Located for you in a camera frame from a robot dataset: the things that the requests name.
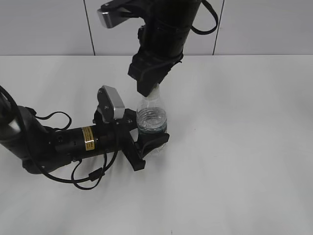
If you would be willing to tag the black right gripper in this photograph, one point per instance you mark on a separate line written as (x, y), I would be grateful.
(149, 69)

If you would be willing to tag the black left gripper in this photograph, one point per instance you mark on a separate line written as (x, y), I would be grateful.
(115, 136)

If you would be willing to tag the clear cestbon water bottle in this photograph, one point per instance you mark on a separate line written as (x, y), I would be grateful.
(151, 116)

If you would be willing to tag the white green bottle cap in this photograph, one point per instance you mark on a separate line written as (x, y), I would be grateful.
(155, 93)

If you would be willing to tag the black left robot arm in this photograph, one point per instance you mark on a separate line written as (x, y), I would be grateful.
(22, 134)

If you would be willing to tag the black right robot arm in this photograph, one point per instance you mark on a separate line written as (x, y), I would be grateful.
(162, 41)

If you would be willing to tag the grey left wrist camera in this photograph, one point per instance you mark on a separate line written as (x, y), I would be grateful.
(110, 105)

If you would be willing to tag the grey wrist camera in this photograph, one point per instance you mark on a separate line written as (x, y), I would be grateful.
(115, 12)
(110, 105)

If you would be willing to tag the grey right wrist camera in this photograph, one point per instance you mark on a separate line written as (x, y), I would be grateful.
(115, 12)

